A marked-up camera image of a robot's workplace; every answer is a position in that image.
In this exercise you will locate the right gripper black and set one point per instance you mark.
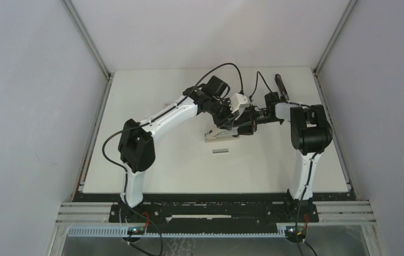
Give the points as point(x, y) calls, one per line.
point(247, 122)

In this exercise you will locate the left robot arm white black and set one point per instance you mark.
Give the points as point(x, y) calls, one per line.
point(137, 142)

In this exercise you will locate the silver black staple remover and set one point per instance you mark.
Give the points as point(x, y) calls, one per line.
point(219, 135)

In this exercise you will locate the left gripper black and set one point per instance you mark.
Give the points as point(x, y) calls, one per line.
point(227, 121)

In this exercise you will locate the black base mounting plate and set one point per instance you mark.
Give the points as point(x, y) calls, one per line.
point(216, 213)

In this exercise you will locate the left controller board with wires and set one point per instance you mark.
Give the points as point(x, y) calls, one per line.
point(141, 231)

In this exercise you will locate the black stapler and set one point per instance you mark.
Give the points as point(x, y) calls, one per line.
point(281, 88)

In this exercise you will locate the right controller board with wires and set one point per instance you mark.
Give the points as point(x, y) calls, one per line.
point(297, 235)

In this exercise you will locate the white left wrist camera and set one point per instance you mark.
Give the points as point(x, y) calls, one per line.
point(238, 101)

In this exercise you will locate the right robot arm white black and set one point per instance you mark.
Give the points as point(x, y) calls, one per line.
point(310, 135)

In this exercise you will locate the controller board with wires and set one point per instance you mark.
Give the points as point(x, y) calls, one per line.
point(141, 231)
point(297, 235)

